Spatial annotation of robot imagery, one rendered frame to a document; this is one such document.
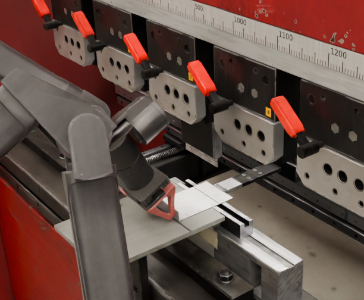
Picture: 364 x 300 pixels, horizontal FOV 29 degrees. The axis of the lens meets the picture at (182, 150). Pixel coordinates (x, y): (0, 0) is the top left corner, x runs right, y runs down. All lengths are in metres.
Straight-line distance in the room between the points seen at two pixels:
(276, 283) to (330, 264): 1.67
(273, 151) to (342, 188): 0.14
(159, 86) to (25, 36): 0.80
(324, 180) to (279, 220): 2.14
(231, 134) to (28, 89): 0.50
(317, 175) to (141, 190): 0.34
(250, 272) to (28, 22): 1.05
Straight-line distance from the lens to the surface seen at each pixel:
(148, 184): 1.25
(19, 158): 1.90
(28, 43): 2.07
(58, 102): 0.77
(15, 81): 0.77
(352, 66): 0.95
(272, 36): 1.05
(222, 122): 1.19
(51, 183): 1.76
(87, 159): 0.75
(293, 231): 3.10
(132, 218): 1.34
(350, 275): 2.88
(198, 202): 1.37
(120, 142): 1.19
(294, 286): 1.29
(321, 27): 0.97
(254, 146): 1.14
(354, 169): 0.99
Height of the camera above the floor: 1.71
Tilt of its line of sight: 27 degrees down
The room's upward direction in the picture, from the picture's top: 3 degrees counter-clockwise
